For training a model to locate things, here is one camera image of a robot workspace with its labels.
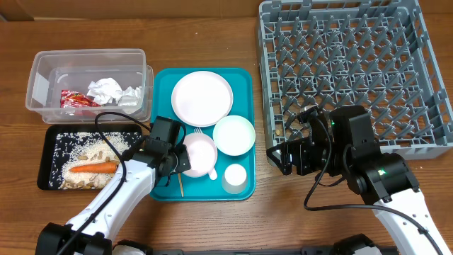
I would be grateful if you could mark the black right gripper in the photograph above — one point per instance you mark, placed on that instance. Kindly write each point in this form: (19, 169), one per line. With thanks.
(308, 149)

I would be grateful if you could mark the black tray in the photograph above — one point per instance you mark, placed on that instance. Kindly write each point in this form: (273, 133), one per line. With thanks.
(46, 159)

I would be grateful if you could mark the orange carrot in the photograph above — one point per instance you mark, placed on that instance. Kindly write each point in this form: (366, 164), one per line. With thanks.
(100, 168)

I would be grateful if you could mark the large white plate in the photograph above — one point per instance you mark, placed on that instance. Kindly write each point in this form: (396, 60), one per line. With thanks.
(202, 98)

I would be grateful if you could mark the frosted white cup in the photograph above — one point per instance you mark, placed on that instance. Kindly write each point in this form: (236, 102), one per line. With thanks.
(234, 180)

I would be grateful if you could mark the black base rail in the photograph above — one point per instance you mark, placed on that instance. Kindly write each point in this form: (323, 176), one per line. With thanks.
(309, 250)

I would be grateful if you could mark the bowl with rice and nuts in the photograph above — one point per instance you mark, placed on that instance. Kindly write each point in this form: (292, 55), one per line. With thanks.
(202, 153)

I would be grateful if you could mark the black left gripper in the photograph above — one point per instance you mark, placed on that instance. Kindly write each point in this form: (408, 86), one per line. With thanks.
(185, 159)

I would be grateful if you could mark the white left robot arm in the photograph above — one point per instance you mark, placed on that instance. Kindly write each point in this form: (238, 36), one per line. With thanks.
(94, 229)

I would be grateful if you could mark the clear plastic bin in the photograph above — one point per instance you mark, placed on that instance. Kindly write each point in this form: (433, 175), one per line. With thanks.
(54, 71)

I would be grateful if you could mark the red snack wrapper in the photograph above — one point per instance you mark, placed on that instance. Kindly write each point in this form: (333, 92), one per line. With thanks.
(76, 100)

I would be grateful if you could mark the wooden chopstick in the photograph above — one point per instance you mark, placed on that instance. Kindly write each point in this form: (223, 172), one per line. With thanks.
(180, 185)

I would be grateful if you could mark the grey dishwasher rack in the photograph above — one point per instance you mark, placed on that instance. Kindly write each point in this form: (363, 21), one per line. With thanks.
(375, 54)

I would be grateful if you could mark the spilled rice and nuts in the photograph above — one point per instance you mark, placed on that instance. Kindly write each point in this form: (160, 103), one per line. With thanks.
(83, 160)

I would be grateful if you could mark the teal plastic tray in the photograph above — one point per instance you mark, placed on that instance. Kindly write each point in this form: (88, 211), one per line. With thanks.
(203, 188)

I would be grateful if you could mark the white napkin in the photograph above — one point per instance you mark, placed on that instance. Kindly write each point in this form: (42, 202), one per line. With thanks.
(130, 100)
(105, 91)

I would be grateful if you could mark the white plastic fork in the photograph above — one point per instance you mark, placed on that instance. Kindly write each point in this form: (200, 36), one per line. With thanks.
(212, 173)

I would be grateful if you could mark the white bowl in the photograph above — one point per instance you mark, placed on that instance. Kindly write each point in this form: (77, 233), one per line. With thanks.
(234, 135)

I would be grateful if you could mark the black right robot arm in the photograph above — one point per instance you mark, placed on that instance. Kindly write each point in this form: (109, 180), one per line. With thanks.
(343, 144)

